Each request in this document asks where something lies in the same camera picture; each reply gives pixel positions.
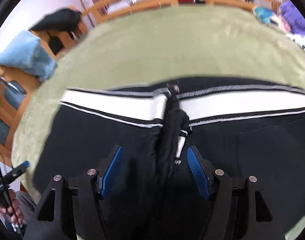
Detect black pants with white stripe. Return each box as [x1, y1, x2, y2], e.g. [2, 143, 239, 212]
[33, 76, 305, 239]

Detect person's left hand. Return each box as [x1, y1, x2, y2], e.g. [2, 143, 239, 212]
[0, 189, 24, 226]

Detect blue folded cloth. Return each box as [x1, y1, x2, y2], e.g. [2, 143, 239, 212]
[0, 77, 27, 146]

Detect light blue fluffy towel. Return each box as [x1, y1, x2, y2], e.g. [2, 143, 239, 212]
[0, 30, 57, 82]

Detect white floral pillow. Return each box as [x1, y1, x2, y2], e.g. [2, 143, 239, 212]
[286, 34, 305, 52]

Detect black garment on footboard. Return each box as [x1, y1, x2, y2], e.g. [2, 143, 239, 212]
[30, 8, 82, 31]

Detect green plush bed blanket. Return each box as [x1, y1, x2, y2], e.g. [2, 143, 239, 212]
[12, 5, 305, 200]

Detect purple plush toy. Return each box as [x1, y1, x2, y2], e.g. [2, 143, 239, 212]
[279, 0, 305, 35]

